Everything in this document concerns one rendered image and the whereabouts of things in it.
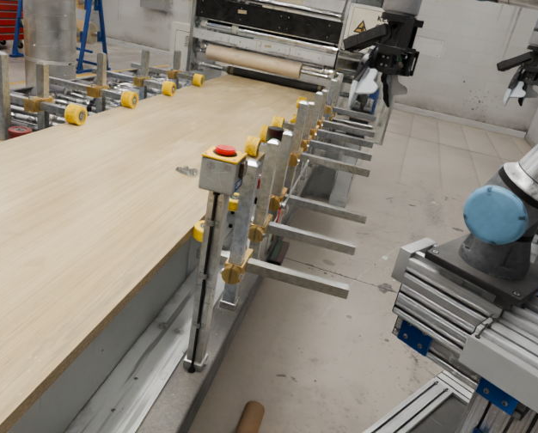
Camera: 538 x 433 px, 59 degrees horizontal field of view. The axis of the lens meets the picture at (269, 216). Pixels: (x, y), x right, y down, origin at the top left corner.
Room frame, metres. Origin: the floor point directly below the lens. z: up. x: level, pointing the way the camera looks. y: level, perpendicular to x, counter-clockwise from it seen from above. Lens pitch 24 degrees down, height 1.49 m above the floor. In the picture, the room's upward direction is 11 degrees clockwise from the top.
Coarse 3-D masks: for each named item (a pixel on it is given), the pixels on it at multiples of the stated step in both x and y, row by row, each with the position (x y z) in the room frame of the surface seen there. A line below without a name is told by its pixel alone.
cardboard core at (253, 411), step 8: (248, 408) 1.37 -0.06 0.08; (256, 408) 1.37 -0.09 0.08; (264, 408) 1.40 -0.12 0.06; (248, 416) 1.33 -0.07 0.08; (256, 416) 1.34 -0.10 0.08; (240, 424) 1.29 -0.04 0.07; (248, 424) 1.29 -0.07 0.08; (256, 424) 1.30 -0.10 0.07; (240, 432) 1.25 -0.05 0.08; (248, 432) 1.25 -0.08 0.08; (256, 432) 1.28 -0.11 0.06
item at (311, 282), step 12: (228, 252) 1.18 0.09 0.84; (252, 264) 1.14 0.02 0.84; (264, 264) 1.15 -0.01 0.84; (264, 276) 1.13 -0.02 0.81; (276, 276) 1.13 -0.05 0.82; (288, 276) 1.12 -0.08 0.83; (300, 276) 1.12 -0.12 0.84; (312, 276) 1.14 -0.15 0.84; (312, 288) 1.11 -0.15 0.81; (324, 288) 1.11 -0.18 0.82; (336, 288) 1.10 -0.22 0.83; (348, 288) 1.11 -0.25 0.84
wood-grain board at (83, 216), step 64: (64, 128) 1.81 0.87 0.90; (128, 128) 1.98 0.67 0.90; (192, 128) 2.17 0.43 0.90; (256, 128) 2.41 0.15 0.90; (0, 192) 1.15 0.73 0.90; (64, 192) 1.23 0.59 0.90; (128, 192) 1.31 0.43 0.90; (192, 192) 1.40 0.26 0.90; (0, 256) 0.85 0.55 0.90; (64, 256) 0.90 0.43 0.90; (128, 256) 0.95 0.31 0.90; (0, 320) 0.66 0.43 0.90; (64, 320) 0.69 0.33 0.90; (0, 384) 0.52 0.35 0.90
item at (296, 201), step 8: (256, 192) 1.65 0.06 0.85; (288, 200) 1.63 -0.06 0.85; (296, 200) 1.63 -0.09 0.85; (304, 200) 1.63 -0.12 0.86; (312, 200) 1.65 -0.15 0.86; (304, 208) 1.62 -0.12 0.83; (312, 208) 1.62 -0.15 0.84; (320, 208) 1.61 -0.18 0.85; (328, 208) 1.61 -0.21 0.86; (336, 208) 1.61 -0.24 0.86; (344, 208) 1.63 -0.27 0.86; (344, 216) 1.60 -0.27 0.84; (352, 216) 1.60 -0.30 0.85; (360, 216) 1.59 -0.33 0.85
